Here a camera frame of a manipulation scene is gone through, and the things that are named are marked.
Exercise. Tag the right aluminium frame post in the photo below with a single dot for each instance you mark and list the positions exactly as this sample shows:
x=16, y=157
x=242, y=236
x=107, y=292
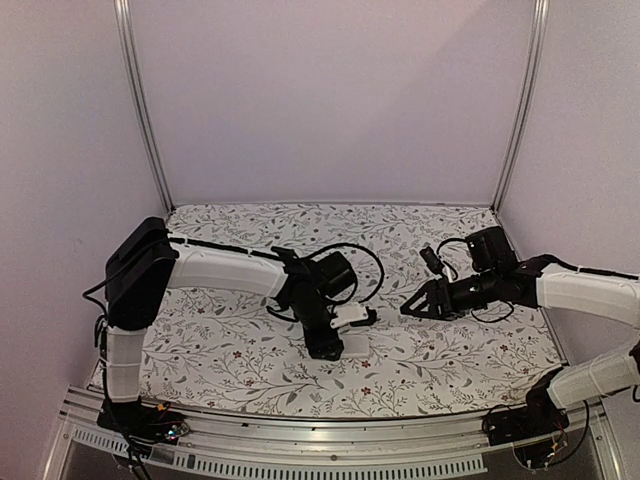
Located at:
x=525, y=99

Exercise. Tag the aluminium frame post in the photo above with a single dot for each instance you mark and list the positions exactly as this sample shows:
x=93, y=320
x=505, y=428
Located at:
x=125, y=28
x=525, y=99

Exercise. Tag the white red remote control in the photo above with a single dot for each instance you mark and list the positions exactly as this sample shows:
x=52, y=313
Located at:
x=356, y=346

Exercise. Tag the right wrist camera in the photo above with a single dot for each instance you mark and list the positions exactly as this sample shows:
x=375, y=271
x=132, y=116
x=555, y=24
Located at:
x=437, y=266

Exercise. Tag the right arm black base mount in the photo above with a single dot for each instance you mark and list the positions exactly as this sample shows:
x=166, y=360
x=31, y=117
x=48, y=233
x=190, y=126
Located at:
x=538, y=416

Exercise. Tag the left aluminium frame post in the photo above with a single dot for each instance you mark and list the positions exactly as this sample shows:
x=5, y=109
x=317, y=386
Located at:
x=125, y=28

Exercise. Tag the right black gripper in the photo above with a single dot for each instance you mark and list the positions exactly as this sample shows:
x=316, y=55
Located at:
x=433, y=290

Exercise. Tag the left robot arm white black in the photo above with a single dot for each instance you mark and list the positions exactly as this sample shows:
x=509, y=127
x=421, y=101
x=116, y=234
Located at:
x=152, y=260

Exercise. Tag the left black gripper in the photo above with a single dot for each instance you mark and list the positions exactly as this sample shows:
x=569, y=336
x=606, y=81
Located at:
x=321, y=347

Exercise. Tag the front aluminium rail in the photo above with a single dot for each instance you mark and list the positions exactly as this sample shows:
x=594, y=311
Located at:
x=232, y=445

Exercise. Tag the floral patterned table mat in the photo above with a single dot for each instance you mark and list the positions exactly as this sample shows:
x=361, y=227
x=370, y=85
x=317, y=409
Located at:
x=239, y=352

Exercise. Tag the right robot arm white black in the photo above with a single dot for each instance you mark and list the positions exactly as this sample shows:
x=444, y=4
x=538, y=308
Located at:
x=546, y=282

